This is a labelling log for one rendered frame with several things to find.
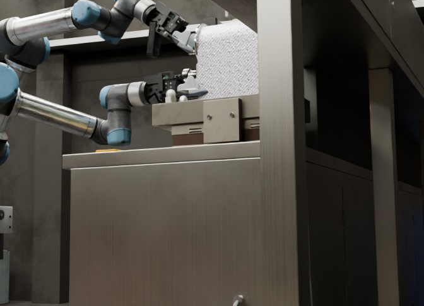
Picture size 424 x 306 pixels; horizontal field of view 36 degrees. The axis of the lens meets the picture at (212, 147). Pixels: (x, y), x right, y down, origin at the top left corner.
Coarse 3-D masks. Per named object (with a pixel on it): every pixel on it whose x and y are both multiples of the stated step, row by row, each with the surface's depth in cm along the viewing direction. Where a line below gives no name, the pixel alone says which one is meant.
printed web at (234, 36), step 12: (228, 24) 198; (240, 24) 195; (204, 36) 199; (216, 36) 197; (228, 36) 195; (240, 36) 193; (252, 36) 192; (204, 48) 198; (216, 48) 196; (228, 48) 194; (240, 48) 193; (252, 48) 191
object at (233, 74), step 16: (208, 64) 197; (224, 64) 194; (240, 64) 192; (256, 64) 190; (208, 80) 196; (224, 80) 194; (240, 80) 192; (256, 80) 190; (208, 96) 196; (224, 96) 193
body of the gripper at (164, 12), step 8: (152, 8) 209; (160, 8) 210; (168, 8) 208; (144, 16) 210; (152, 16) 211; (160, 16) 210; (168, 16) 206; (176, 16) 205; (160, 24) 207; (168, 24) 207; (176, 24) 206; (184, 24) 209; (168, 32) 206
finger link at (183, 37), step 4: (176, 32) 205; (184, 32) 204; (188, 32) 204; (176, 36) 205; (180, 36) 205; (184, 36) 204; (188, 36) 203; (180, 40) 204; (184, 40) 204; (188, 40) 204; (180, 44) 203; (184, 44) 203; (184, 48) 203; (188, 48) 203; (188, 52) 204; (192, 52) 204
